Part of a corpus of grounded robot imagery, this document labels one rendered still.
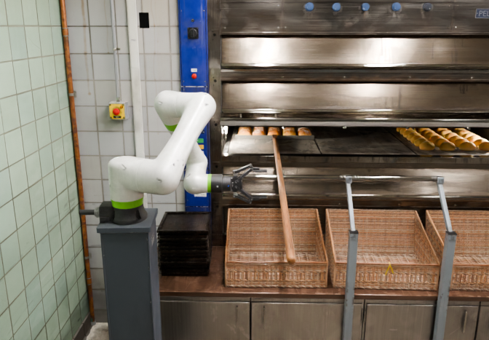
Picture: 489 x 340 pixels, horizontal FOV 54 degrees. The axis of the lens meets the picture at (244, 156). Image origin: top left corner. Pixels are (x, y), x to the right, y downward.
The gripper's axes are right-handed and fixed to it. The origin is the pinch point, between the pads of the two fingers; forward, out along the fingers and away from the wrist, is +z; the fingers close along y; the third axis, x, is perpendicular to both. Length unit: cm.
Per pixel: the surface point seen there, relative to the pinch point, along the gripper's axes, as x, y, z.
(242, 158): -56, 2, -12
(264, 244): -47, 54, 1
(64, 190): -36, 17, -115
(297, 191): -54, 22, 21
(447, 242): 4, 28, 91
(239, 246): -46, 56, -14
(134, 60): -54, -56, -74
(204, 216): -39, 34, -35
